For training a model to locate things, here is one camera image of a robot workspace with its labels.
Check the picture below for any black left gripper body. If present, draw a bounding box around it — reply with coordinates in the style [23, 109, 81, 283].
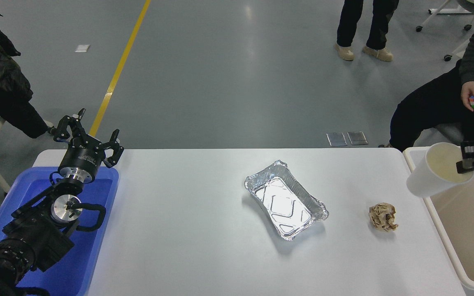
[58, 142, 108, 177]

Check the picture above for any white paper cup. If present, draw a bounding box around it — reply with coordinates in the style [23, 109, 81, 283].
[406, 142, 474, 198]

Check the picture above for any person's right hand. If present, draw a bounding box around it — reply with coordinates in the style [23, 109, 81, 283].
[460, 81, 474, 112]

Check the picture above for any large pale bin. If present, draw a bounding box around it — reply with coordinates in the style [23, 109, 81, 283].
[403, 147, 474, 291]

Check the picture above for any seated person with cube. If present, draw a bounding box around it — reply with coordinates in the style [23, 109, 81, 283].
[379, 12, 474, 153]

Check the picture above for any blue plastic tray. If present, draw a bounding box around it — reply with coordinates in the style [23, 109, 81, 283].
[0, 166, 120, 296]

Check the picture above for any person in dark clothes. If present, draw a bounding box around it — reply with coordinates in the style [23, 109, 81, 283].
[0, 0, 56, 139]

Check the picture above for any white wheeled chair base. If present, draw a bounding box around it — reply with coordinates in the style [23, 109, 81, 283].
[416, 0, 474, 62]

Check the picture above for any crumpled tan paper ball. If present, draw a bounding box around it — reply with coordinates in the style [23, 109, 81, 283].
[369, 203, 399, 232]

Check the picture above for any clear floor plate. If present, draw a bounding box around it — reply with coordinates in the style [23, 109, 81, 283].
[327, 132, 348, 146]
[348, 131, 369, 146]

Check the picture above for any silver foil tray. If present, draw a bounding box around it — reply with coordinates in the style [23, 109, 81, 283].
[244, 160, 330, 241]

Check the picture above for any walking person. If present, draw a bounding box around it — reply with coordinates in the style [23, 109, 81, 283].
[335, 0, 400, 62]

